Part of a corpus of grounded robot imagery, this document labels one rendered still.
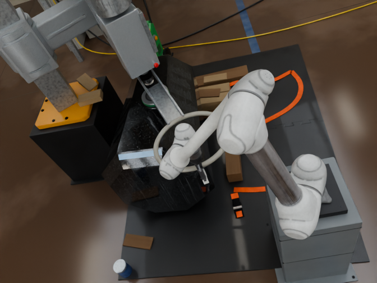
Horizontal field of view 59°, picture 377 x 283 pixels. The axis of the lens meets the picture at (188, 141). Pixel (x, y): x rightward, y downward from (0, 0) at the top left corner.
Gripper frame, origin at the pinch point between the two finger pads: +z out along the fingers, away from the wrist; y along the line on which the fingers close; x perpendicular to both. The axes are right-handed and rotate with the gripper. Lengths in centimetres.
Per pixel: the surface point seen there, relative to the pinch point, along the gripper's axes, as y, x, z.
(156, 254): 11, 60, 82
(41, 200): 104, 167, 73
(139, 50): 73, 12, -50
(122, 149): 47, 48, -1
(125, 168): 37, 50, 8
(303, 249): -44, -37, 32
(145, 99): 84, 24, -7
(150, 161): 33.3, 32.2, 6.4
